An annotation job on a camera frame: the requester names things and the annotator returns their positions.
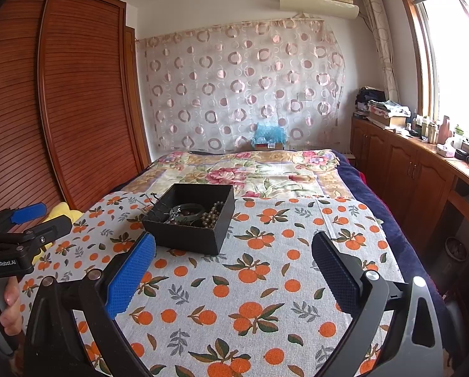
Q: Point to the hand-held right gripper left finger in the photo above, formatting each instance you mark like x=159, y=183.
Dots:
x=130, y=275

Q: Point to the pink bottle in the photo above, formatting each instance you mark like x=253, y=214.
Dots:
x=445, y=129

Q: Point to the white tissue box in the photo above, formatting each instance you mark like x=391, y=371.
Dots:
x=444, y=150

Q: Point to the wooden slatted wardrobe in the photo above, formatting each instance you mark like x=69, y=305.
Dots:
x=81, y=106

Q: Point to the round waste bin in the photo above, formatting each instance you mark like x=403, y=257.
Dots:
x=456, y=248

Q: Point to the wooden side cabinet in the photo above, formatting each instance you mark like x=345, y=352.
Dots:
x=399, y=165

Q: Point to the open box of papers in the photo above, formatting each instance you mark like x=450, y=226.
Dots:
x=387, y=116

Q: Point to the blue crinkled bag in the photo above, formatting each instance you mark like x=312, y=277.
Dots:
x=269, y=133

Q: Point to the small brown cardboard box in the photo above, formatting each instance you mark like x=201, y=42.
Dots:
x=268, y=146

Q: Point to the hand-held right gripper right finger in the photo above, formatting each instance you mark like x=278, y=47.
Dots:
x=336, y=271

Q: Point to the pale green jade bangle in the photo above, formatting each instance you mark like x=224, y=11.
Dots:
x=187, y=205

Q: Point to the yellow pillow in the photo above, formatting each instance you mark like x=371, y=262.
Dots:
x=63, y=211

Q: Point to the wooden framed window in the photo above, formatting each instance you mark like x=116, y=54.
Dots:
x=446, y=66

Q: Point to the beige window curtain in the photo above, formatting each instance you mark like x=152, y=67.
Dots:
x=380, y=39

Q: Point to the black cardboard box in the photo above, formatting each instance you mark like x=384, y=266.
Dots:
x=187, y=239

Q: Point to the floral blanket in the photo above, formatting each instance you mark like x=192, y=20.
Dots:
x=238, y=172

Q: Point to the navy blue blanket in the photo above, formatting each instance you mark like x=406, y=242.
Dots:
x=380, y=212

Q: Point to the green capped bottle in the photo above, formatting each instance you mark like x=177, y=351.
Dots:
x=457, y=137

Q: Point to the person's left hand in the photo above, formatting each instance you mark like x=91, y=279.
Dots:
x=13, y=302

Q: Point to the sheer circle pattern curtain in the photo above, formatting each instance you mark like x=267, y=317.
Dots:
x=238, y=86

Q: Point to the stack of dark clothes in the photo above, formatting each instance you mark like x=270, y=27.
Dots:
x=370, y=96

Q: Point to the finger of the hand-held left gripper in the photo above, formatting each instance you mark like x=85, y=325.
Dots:
x=50, y=229
x=28, y=213

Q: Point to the slim dark bottle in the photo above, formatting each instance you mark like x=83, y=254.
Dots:
x=415, y=123

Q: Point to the orange fruit print bedsheet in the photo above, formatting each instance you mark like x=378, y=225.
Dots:
x=258, y=282

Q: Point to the small black device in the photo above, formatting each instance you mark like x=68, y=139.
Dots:
x=461, y=154

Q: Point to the small white bottle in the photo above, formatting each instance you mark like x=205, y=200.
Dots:
x=424, y=129
x=433, y=131

